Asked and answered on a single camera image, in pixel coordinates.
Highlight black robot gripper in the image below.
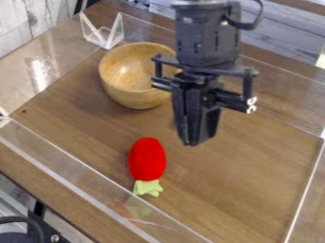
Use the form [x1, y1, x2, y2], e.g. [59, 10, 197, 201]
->
[153, 0, 260, 146]

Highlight red plush strawberry toy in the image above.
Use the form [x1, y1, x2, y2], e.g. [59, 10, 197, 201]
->
[127, 137, 166, 197]

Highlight wooden bowl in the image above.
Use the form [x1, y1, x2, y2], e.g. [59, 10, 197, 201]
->
[99, 42, 175, 110]

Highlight clear acrylic front barrier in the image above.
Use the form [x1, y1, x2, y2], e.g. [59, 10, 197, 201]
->
[0, 118, 213, 243]

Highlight clear acrylic corner bracket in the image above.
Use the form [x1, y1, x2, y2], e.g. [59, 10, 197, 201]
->
[79, 12, 125, 49]

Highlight black table clamp mount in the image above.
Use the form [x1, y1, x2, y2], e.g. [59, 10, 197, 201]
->
[27, 201, 71, 243]

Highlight black cable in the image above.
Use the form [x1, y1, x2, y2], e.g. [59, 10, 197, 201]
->
[0, 215, 46, 243]

